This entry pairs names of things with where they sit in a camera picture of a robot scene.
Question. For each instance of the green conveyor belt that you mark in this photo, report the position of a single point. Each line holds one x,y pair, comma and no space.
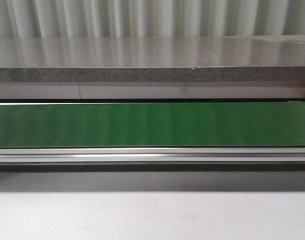
169,124

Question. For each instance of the grey stone slab shelf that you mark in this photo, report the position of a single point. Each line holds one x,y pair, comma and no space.
153,68

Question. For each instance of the white corrugated back panel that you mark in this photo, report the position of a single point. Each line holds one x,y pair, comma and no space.
150,18

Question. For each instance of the aluminium conveyor side rail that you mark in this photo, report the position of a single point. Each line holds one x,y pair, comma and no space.
153,159

